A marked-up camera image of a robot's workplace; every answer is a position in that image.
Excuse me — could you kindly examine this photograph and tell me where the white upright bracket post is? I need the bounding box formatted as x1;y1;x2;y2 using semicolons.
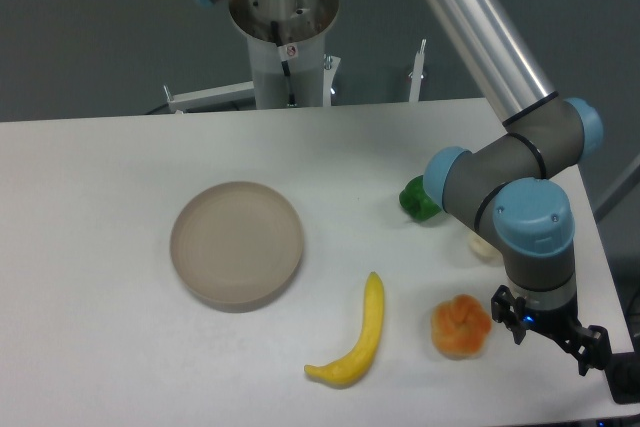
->
408;38;427;102

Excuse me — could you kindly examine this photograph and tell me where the white garlic bulb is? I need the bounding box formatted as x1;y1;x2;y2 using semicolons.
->
468;232;501;259

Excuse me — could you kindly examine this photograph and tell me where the peeled orange mandarin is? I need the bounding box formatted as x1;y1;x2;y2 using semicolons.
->
431;294;492;358

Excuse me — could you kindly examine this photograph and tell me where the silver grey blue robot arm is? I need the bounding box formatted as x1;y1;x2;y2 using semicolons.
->
198;0;612;372

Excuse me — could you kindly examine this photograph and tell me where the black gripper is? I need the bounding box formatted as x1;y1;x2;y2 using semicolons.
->
491;282;610;376

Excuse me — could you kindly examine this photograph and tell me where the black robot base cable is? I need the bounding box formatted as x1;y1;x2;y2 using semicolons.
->
269;20;297;108

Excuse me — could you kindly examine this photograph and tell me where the white metal frame bracket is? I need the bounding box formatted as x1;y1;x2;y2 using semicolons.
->
163;81;254;113

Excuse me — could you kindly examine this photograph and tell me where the beige round plate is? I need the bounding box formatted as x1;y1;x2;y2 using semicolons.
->
170;181;304;313

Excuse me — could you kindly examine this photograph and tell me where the yellow banana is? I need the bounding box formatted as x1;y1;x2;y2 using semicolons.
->
304;272;385;388

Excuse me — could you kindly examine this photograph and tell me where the green bell pepper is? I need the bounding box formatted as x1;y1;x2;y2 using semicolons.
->
399;175;442;222

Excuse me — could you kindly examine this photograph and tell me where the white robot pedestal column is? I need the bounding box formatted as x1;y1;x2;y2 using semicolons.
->
229;0;339;109

